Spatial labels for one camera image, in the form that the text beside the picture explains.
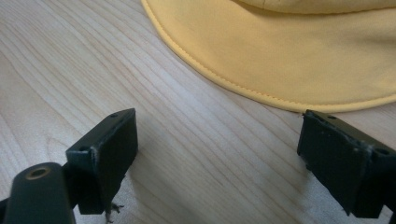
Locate yellow fabric hat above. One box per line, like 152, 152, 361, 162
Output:
140, 0, 396, 114

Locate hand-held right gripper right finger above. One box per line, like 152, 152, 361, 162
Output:
296, 109, 396, 218

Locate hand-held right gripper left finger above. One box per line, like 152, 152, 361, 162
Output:
64, 107, 139, 216

